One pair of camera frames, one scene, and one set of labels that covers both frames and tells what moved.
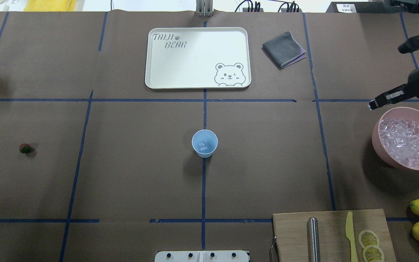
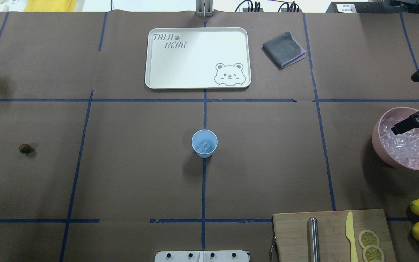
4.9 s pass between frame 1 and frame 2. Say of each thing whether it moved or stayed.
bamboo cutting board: stayed
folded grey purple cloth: stayed
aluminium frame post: stayed
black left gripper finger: moved
